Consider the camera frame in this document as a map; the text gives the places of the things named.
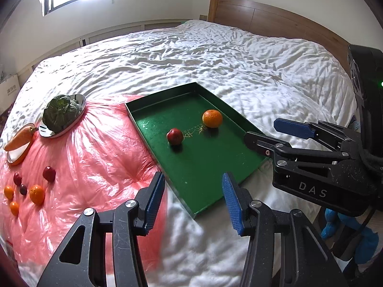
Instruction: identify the green leafy vegetable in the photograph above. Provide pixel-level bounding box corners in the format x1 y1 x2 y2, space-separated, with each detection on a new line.
42 95 82 133

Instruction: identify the black rimmed oval plate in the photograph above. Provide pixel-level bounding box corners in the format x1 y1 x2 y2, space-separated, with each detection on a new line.
38 94 86 138

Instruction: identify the white cardboard box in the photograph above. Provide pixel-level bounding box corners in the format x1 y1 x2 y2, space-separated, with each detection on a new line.
0 75 20 115

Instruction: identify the black camera box right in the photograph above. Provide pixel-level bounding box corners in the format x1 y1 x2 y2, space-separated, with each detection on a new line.
347 45 382 157

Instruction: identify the large orange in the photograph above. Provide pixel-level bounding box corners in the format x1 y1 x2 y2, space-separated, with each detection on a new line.
29 185 45 206
202 110 223 128

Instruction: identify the red apple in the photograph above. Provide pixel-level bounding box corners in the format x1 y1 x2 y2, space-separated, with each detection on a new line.
166 128 184 146
42 166 56 183

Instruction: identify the pink plastic sheet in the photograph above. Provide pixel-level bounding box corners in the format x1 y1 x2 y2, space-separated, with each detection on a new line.
1 95 157 286

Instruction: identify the dark purple plum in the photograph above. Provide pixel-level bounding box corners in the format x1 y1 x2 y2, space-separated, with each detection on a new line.
19 184 28 196

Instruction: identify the carrot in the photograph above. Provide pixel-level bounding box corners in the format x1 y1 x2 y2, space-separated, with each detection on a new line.
4 126 38 152

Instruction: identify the blue gloved right hand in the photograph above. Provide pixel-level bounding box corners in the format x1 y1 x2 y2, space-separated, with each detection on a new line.
321 209 382 271

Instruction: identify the small orange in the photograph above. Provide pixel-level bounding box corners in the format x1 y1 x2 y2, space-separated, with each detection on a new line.
9 201 19 217
3 185 14 201

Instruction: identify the green tray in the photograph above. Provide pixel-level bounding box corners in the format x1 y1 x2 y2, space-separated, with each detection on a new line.
125 82 265 216

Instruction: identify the wooden headboard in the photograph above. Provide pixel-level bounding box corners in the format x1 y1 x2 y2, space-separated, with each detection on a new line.
208 0 350 73

